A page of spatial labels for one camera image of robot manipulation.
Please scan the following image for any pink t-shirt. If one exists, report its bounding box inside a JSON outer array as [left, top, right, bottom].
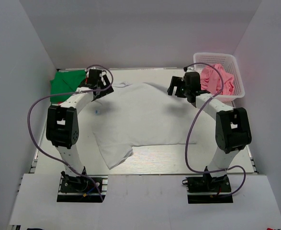
[[200, 64, 235, 95]]

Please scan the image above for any white t-shirt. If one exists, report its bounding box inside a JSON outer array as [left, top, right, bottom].
[[87, 81, 197, 169]]

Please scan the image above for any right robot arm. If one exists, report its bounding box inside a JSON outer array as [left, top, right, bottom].
[[167, 72, 252, 191]]

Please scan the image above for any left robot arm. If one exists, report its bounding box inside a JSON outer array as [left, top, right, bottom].
[[46, 69, 114, 191]]

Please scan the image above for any green folded t-shirt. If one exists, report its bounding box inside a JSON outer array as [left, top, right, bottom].
[[50, 70, 86, 94]]

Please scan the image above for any white plastic basket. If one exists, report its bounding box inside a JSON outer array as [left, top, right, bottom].
[[193, 52, 245, 103]]

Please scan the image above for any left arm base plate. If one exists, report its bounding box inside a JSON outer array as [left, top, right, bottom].
[[56, 174, 108, 203]]

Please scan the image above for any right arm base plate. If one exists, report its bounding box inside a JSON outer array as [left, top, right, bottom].
[[182, 176, 233, 204]]

